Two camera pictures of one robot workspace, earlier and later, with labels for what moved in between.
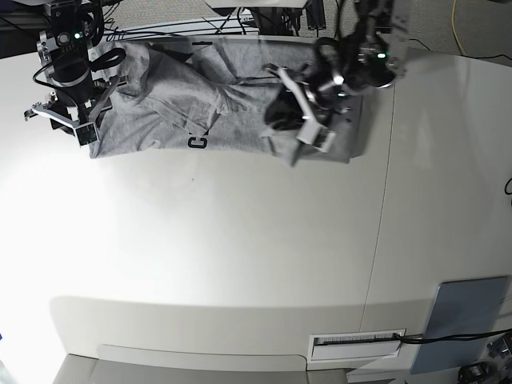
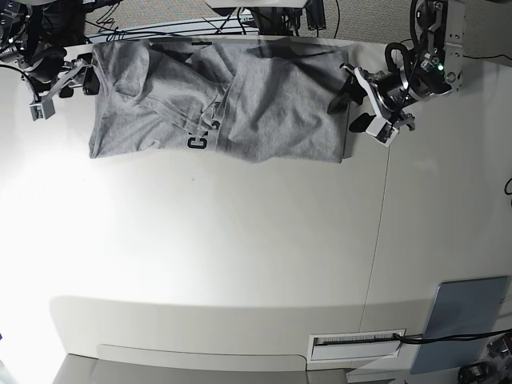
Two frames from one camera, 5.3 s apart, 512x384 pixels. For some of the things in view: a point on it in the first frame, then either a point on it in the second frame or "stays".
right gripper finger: [285, 113] -> [352, 91]
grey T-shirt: [208, 96] stays
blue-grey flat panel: [460, 308] stays
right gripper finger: [311, 132] -> [384, 127]
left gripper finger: [86, 134] -> [44, 109]
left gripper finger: [42, 110] -> [88, 79]
